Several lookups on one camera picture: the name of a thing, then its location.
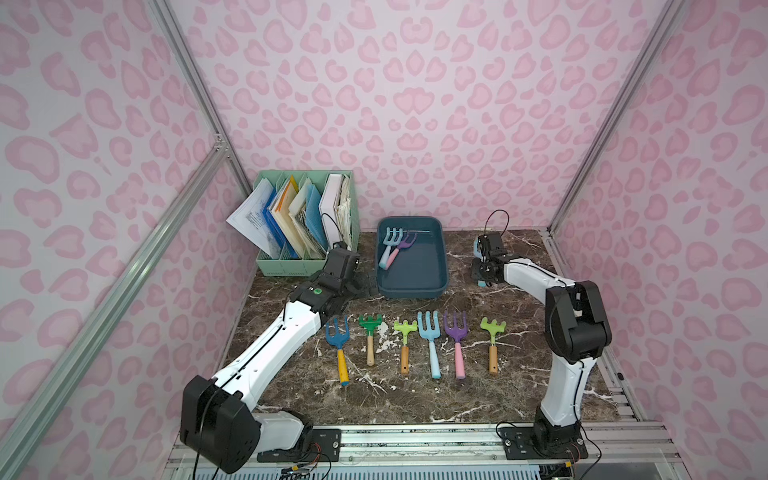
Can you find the aluminium front rail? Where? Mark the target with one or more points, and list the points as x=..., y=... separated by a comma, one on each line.
x=615, y=450

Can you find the green file organizer crate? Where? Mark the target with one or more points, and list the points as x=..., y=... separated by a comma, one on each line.
x=348, y=214

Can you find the dark teal storage box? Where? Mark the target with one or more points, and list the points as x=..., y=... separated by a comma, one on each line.
x=419, y=272

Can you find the lime rake orange handle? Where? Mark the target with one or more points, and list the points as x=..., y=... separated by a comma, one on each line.
x=405, y=328

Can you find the orange book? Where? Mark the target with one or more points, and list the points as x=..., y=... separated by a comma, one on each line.
x=279, y=210

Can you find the light blue rake mint handle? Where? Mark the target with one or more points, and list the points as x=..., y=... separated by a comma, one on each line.
x=429, y=330

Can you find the blue rake yellow handle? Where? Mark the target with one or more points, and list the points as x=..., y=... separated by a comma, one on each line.
x=337, y=334

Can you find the purple rake pink handle small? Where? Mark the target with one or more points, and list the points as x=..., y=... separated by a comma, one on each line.
x=406, y=243

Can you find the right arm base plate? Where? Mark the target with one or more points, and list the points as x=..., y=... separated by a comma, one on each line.
x=538, y=443

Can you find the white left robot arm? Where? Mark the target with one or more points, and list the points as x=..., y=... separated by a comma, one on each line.
x=217, y=413

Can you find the white thick book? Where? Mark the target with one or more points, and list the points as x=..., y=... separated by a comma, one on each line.
x=328, y=208

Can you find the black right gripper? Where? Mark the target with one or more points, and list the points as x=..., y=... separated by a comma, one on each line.
x=483, y=271

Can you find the dark green rake wooden handle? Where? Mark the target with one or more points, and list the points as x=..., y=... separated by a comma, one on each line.
x=370, y=324

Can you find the teal book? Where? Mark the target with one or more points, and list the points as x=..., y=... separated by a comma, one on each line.
x=306, y=217

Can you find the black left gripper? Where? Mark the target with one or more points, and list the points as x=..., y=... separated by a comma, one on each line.
x=346, y=264

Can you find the teal rake mint handle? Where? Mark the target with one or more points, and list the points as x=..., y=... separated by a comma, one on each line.
x=392, y=238

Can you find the blue folder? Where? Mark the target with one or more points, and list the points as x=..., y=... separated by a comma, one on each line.
x=275, y=229

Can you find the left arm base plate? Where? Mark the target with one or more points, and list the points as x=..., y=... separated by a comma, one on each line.
x=323, y=442

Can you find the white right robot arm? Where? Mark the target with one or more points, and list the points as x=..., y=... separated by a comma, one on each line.
x=576, y=330

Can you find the white paper sheets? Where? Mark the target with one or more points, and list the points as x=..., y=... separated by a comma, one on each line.
x=249, y=221

